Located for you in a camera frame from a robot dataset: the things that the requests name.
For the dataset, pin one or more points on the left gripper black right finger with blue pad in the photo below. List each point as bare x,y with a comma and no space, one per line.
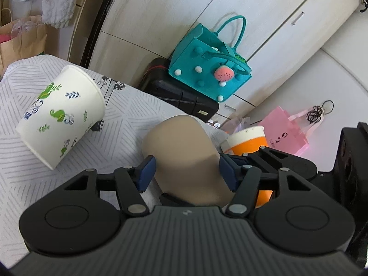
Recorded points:
290,197

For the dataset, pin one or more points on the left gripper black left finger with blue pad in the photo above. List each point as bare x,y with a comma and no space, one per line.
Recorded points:
127,182

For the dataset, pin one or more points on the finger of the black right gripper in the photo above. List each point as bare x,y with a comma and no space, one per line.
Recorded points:
269,160

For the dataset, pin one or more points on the taupe metal mug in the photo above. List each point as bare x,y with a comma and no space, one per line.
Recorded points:
187,162

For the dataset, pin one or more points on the orange cup white lid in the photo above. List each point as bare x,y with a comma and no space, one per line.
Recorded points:
248,141

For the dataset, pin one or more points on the white paper cup green print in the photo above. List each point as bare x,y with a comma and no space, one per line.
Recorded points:
61,115

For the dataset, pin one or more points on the pink paper gift bag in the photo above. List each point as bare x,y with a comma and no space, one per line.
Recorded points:
290,133

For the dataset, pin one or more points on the black case on floor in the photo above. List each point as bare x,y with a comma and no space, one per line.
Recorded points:
159,83

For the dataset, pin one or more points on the teal felt handbag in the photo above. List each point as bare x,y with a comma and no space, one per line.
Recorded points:
202,61

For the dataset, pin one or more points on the brown paper bag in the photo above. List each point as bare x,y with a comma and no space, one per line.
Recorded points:
22,39

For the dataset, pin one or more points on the white hanging towel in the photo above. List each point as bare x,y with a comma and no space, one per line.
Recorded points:
57,13

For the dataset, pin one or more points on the white cabinet with handles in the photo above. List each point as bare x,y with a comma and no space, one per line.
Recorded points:
280,36

